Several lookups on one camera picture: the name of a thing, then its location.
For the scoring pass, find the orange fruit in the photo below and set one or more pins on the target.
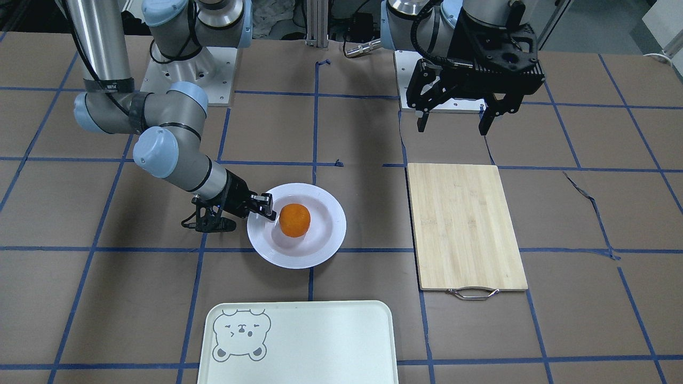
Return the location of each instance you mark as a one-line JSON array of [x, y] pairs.
[[295, 220]]

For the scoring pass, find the aluminium frame post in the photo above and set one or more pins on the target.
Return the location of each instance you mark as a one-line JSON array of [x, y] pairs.
[[317, 24]]

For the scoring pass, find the white round plate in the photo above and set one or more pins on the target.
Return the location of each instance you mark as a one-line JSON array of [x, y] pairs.
[[310, 227]]

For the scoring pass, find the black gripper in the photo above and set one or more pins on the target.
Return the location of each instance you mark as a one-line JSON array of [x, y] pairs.
[[458, 49], [235, 194]]

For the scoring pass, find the cream bear tray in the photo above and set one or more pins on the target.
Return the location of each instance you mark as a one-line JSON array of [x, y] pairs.
[[299, 342]]

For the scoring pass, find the bamboo cutting board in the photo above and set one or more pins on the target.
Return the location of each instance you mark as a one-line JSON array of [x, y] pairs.
[[462, 229]]

